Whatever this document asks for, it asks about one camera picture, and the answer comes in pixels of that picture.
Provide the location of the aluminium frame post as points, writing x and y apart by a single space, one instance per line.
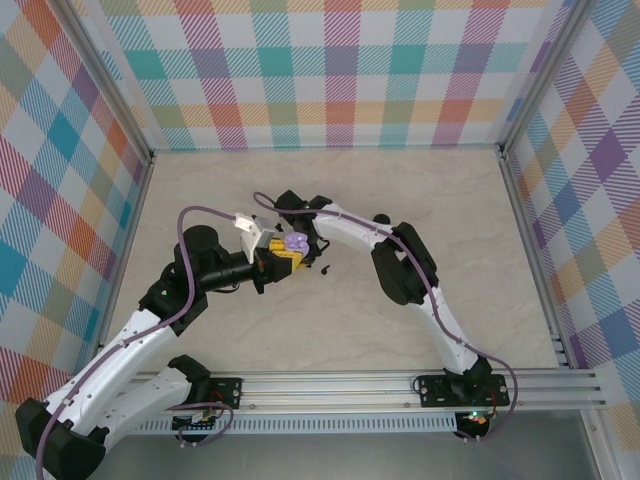
542 75
112 85

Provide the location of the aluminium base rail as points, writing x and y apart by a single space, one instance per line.
325 387

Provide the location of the small controller board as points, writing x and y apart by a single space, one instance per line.
475 417
197 419

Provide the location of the tiny black screw piece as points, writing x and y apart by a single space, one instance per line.
326 270

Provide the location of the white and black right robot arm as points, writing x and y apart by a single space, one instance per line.
450 325

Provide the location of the purple earbud charging case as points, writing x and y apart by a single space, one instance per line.
297 243

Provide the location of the aluminium side rail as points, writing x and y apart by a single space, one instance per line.
534 250
132 225

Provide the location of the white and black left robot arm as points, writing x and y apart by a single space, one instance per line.
125 350

